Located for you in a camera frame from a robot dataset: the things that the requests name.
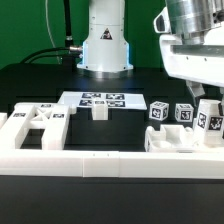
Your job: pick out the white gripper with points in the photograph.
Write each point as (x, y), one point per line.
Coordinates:
(192, 46)

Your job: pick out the white tagged cube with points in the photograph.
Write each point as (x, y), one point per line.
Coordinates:
(184, 112)
(159, 110)

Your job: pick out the white marker sheet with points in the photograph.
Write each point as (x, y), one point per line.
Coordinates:
(114, 100)

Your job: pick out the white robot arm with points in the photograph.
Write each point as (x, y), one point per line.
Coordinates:
(105, 52)

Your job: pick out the white tagged cube left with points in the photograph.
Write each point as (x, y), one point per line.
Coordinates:
(159, 110)

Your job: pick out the white U-shaped fence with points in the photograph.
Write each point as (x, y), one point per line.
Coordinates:
(31, 160)

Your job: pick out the white tagged cube right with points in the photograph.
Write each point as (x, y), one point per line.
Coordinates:
(184, 112)

